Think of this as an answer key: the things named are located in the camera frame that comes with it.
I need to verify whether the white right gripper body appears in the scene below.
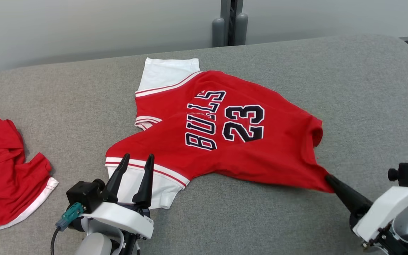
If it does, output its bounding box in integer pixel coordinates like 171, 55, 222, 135
349, 186, 408, 243

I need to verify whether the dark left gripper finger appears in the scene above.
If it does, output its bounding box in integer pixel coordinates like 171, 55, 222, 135
101, 153, 131, 203
132, 153, 155, 209

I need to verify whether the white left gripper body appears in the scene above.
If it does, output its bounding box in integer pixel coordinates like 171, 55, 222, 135
80, 200, 154, 240

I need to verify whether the left teal plug black cable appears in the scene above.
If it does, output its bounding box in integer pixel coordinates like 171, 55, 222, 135
51, 203, 85, 255

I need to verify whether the grey metal post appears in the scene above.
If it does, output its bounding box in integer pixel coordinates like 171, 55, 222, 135
212, 0, 249, 47

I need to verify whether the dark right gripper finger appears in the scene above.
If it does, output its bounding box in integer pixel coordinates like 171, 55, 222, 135
325, 174, 373, 206
328, 180, 366, 215

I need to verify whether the red Bulls 23 jersey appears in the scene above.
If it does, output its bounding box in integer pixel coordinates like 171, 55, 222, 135
105, 57, 335, 210

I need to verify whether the red garment with white trim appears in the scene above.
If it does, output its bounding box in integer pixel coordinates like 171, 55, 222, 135
0, 113, 59, 231

